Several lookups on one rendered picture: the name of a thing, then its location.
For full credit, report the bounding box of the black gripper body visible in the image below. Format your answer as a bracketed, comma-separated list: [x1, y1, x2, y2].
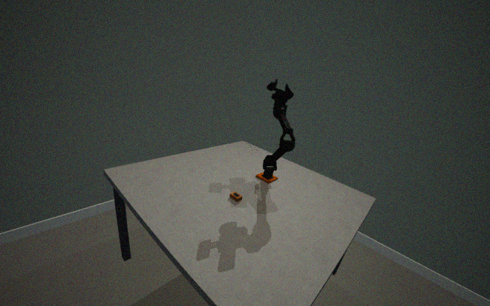
[267, 82, 294, 100]

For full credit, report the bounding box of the orange block with dark square face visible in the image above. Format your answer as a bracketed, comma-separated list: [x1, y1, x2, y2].
[229, 192, 243, 202]

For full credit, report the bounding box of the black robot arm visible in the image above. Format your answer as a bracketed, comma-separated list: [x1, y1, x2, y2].
[262, 91, 295, 180]

